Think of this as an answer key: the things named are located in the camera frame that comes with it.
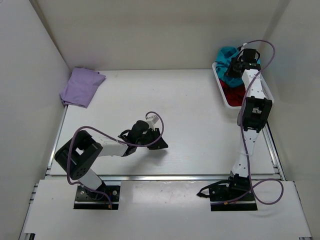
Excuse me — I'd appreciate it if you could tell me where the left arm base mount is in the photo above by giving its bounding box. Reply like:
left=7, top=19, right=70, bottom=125
left=73, top=184, right=121, bottom=210

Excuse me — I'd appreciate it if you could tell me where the purple t shirt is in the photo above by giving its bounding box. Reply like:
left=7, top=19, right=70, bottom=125
left=59, top=67, right=106, bottom=109

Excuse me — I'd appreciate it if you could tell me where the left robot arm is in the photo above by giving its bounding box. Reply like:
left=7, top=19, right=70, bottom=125
left=54, top=115, right=169, bottom=193

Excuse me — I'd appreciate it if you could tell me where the teal t shirt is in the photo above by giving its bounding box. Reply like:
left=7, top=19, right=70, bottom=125
left=215, top=46, right=260, bottom=88

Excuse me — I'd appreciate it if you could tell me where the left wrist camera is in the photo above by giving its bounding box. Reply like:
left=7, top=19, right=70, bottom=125
left=145, top=115, right=159, bottom=131

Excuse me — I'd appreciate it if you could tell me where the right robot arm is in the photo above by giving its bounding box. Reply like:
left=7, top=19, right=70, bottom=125
left=225, top=48, right=273, bottom=192

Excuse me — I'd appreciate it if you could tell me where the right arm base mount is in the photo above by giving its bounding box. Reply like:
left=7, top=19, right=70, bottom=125
left=196, top=180, right=258, bottom=212

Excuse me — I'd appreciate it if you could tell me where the red t shirt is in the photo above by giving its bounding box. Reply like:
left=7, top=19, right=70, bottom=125
left=219, top=79, right=246, bottom=107

